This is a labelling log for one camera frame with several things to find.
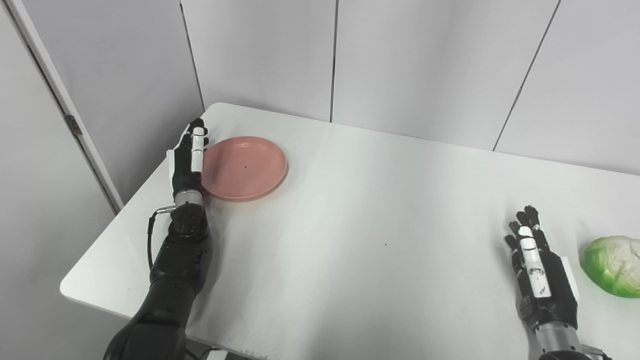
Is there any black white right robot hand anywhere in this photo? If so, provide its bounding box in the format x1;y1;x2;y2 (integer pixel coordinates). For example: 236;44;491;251
504;205;581;332

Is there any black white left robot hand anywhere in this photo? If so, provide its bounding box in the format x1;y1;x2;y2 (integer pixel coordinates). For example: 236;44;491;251
167;118;209;197

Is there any green white cabbage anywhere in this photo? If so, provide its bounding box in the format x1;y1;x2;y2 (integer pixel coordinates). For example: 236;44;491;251
581;236;640;299

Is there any pink round plate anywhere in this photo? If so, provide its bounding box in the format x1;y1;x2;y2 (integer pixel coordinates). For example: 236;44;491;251
201;136;289;203

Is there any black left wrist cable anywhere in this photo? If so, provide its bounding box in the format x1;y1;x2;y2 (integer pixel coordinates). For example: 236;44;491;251
147;205;177;271

